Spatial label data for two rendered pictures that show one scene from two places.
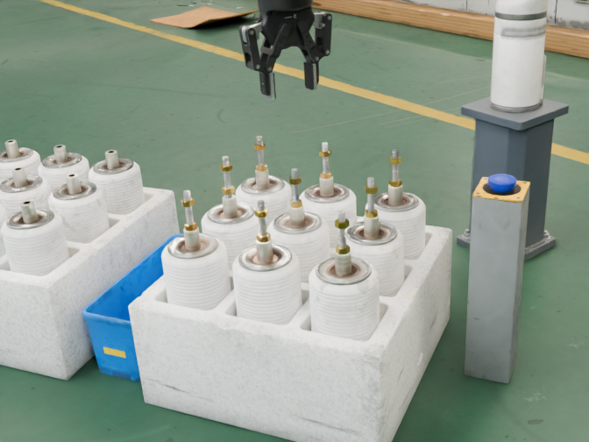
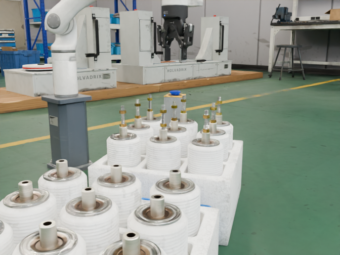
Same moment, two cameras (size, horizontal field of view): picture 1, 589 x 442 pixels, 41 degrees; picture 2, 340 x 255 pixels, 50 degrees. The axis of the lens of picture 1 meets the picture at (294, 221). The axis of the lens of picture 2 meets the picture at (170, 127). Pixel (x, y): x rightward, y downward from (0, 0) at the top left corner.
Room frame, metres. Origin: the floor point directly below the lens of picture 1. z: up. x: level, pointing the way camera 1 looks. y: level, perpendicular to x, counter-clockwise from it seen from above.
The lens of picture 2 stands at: (1.29, 1.06, 0.52)
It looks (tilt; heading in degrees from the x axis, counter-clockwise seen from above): 14 degrees down; 260
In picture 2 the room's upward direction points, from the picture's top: straight up
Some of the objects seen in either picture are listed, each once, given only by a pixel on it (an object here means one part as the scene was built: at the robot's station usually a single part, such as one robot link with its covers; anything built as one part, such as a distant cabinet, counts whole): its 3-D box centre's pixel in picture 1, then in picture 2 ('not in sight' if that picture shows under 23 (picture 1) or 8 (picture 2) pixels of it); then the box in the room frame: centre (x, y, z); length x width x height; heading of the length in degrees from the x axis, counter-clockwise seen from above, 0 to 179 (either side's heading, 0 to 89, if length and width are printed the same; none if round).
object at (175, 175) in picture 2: (29, 211); (175, 179); (1.17, 0.43, 0.26); 0.02 x 0.02 x 0.03
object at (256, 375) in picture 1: (303, 312); (174, 179); (1.09, -0.01, 0.09); 0.39 x 0.39 x 0.18; 65
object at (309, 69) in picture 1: (310, 75); (167, 54); (1.11, -0.04, 0.48); 0.02 x 0.01 x 0.04; 31
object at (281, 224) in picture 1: (297, 223); (174, 129); (1.09, 0.00, 0.25); 0.08 x 0.08 x 0.01
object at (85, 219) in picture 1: (83, 237); (118, 222); (1.28, 0.38, 0.16); 0.10 x 0.10 x 0.18
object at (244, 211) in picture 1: (230, 213); (163, 139); (1.14, 0.10, 0.25); 0.08 x 0.08 x 0.01
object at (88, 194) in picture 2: (19, 177); (88, 198); (1.32, 0.49, 0.26); 0.02 x 0.02 x 0.03
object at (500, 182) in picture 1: (501, 184); (175, 93); (1.03, -0.30, 0.32); 0.04 x 0.04 x 0.02
